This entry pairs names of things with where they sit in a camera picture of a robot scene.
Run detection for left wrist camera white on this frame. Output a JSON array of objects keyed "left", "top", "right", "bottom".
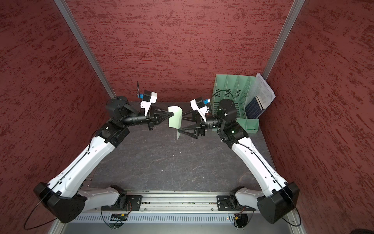
[{"left": 137, "top": 90, "right": 157, "bottom": 116}]

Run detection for right aluminium corner post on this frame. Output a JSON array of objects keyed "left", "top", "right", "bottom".
[{"left": 262, "top": 0, "right": 305, "bottom": 80}]

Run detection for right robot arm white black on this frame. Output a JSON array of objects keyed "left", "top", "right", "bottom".
[{"left": 178, "top": 98, "right": 300, "bottom": 224}]

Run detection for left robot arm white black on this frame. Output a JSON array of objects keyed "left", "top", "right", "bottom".
[{"left": 34, "top": 96, "right": 174, "bottom": 223}]

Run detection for light green square paper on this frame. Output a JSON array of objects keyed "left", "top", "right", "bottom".
[{"left": 168, "top": 106, "right": 183, "bottom": 140}]

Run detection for left aluminium corner post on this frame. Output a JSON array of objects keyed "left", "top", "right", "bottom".
[{"left": 54, "top": 0, "right": 116, "bottom": 98}]

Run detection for aluminium corner post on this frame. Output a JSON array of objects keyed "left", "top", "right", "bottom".
[
  {"left": 262, "top": 0, "right": 305, "bottom": 80},
  {"left": 54, "top": 0, "right": 116, "bottom": 98}
]

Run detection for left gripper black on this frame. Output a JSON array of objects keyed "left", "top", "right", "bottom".
[{"left": 121, "top": 105, "right": 173, "bottom": 130}]

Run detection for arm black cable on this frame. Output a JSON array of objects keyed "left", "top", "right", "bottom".
[
  {"left": 232, "top": 143, "right": 302, "bottom": 229},
  {"left": 23, "top": 128, "right": 132, "bottom": 231}
]

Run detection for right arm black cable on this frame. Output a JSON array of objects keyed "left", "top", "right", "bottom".
[{"left": 232, "top": 143, "right": 302, "bottom": 229}]

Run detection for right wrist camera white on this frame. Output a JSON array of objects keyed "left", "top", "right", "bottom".
[{"left": 190, "top": 97, "right": 210, "bottom": 121}]

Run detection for dark blue booklet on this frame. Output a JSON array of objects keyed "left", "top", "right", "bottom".
[{"left": 245, "top": 96, "right": 265, "bottom": 119}]

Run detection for white printed paper sheets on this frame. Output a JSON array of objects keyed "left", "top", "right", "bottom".
[{"left": 244, "top": 73, "right": 276, "bottom": 110}]

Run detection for green plastic file organizer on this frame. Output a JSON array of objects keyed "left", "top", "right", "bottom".
[{"left": 211, "top": 75, "right": 259, "bottom": 134}]

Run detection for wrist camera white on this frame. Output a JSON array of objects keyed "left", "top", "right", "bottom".
[
  {"left": 190, "top": 97, "right": 210, "bottom": 121},
  {"left": 137, "top": 90, "right": 157, "bottom": 116}
]

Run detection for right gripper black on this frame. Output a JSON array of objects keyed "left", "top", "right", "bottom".
[{"left": 179, "top": 106, "right": 226, "bottom": 138}]

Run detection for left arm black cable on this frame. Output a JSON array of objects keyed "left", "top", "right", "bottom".
[{"left": 23, "top": 128, "right": 132, "bottom": 231}]

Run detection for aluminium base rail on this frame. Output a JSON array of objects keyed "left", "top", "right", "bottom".
[{"left": 59, "top": 191, "right": 299, "bottom": 214}]

